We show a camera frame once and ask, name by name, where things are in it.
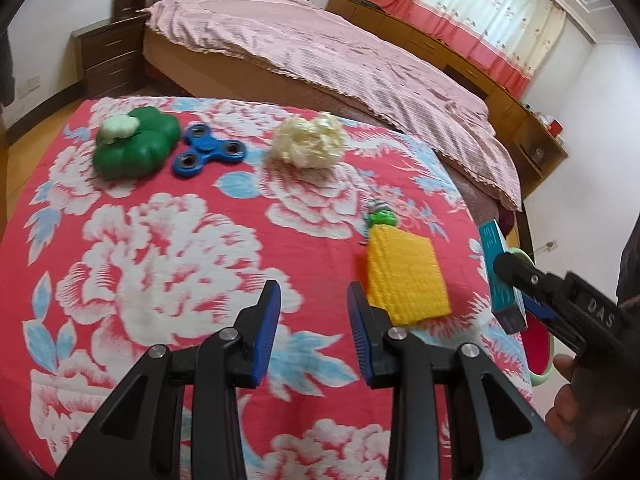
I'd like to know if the teal white cardboard box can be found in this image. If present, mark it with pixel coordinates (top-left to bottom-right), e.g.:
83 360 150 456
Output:
477 219 528 336

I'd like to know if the cream plastic bag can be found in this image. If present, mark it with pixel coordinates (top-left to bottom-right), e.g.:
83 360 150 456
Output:
270 112 347 169

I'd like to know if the green red trash bin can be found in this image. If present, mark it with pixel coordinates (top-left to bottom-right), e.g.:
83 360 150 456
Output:
506 246 557 387

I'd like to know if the person's right hand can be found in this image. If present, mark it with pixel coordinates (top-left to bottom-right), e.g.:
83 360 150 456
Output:
546 354 629 446

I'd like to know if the yellow knitted sponge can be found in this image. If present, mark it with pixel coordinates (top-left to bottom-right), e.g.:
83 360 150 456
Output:
367 224 452 326

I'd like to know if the long wooden cabinet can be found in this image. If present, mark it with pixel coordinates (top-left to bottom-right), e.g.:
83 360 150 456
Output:
326 0 568 197

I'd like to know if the red cup on shelf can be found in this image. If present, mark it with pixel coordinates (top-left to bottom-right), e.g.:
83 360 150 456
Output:
548 119 563 138

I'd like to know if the small green toy figure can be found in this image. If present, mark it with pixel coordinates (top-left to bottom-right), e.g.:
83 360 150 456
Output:
360 198 399 245

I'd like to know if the red floral tablecloth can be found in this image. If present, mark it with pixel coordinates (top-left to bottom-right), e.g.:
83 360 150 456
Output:
1 98 532 479

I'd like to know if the floral pink curtain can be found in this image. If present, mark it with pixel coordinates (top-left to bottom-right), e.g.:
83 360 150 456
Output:
367 0 566 98

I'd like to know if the green toy pumpkin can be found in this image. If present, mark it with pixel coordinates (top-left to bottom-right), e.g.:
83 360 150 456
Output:
92 106 181 180

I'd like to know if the blue fidget spinner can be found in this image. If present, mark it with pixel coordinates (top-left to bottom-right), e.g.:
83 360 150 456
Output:
171 124 247 179

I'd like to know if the pink bed cover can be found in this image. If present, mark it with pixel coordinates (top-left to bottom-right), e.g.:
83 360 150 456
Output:
148 0 522 210

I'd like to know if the dark wooden nightstand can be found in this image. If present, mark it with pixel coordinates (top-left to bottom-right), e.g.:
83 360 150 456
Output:
72 11 150 99

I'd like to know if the wooden bed frame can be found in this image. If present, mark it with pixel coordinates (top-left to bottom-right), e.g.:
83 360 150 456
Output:
142 27 516 233

